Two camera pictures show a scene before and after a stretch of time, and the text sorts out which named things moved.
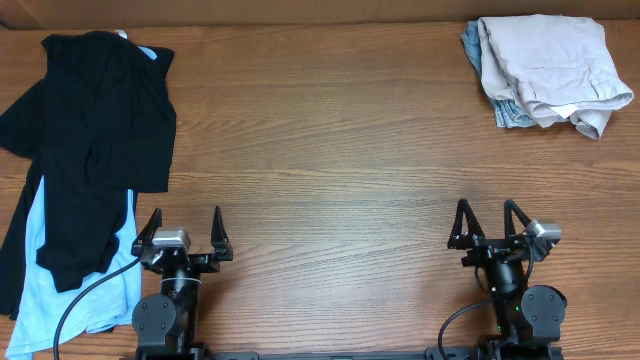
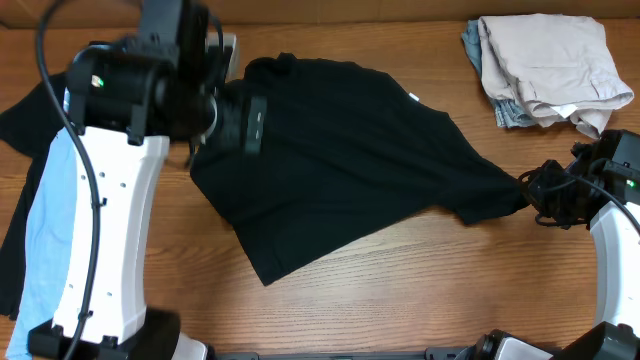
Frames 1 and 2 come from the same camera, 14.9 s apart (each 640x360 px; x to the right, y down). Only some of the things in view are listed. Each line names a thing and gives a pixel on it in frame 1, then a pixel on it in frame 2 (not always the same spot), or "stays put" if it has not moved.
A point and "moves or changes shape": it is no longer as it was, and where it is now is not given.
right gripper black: x=491 y=250 to x=542 y=188
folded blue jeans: x=507 y=113 stays put
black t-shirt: x=109 y=125 moves or changes shape
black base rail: x=342 y=353 stays put
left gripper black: x=198 y=258 to x=255 y=125
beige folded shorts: x=557 y=67 stays put
